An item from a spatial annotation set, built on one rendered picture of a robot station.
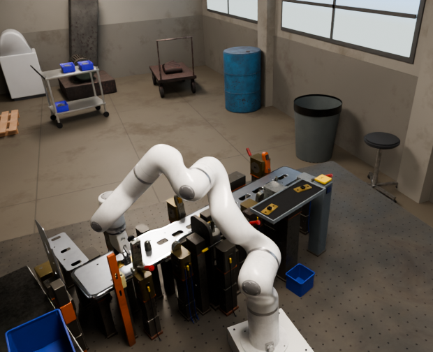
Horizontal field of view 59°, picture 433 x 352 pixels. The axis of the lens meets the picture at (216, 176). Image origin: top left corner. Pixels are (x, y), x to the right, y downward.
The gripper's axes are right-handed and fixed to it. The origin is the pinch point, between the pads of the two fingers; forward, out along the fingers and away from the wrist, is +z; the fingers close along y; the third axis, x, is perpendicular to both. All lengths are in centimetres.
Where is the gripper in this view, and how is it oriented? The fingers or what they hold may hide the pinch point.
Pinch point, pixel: (122, 257)
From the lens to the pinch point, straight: 174.2
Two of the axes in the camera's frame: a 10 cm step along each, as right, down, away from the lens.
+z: 0.5, 8.7, 4.9
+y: -6.5, -3.4, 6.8
